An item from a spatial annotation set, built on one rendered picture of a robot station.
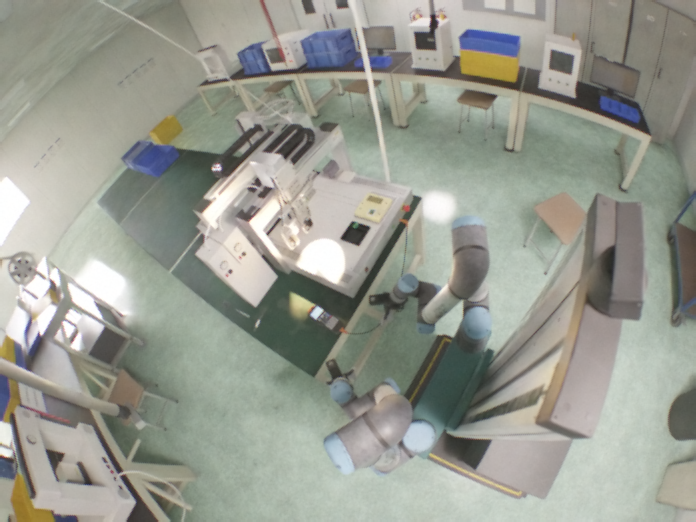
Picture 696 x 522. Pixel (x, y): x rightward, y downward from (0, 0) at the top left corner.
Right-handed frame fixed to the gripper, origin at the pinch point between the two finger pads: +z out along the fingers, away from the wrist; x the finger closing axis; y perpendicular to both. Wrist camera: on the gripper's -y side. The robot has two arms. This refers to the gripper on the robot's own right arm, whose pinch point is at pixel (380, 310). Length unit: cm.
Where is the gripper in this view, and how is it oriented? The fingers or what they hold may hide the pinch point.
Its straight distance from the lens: 151.6
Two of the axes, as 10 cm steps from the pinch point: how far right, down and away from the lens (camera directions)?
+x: 0.2, -8.7, 4.9
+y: 9.8, 1.1, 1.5
